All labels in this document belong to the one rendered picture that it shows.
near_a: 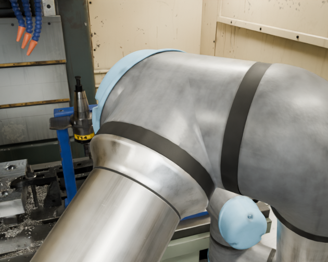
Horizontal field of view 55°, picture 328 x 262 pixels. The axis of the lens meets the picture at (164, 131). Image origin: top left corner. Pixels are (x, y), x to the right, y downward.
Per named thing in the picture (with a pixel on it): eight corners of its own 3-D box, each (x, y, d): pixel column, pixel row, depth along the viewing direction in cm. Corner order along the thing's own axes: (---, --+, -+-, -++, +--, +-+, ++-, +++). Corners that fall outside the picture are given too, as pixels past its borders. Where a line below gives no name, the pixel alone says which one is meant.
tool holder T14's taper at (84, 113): (88, 112, 83) (86, 87, 80) (93, 117, 79) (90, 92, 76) (71, 114, 81) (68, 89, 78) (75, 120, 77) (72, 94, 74)
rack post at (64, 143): (84, 217, 93) (72, 127, 81) (65, 221, 92) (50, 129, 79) (82, 197, 102) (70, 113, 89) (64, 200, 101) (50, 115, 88)
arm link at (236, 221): (225, 260, 51) (229, 221, 48) (199, 216, 61) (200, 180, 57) (267, 248, 53) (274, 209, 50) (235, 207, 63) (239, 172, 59)
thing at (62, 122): (72, 129, 77) (72, 126, 76) (49, 132, 75) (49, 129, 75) (71, 118, 83) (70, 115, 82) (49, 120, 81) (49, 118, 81)
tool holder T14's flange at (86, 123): (92, 118, 85) (91, 110, 84) (98, 127, 80) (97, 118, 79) (68, 122, 82) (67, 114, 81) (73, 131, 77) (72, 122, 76)
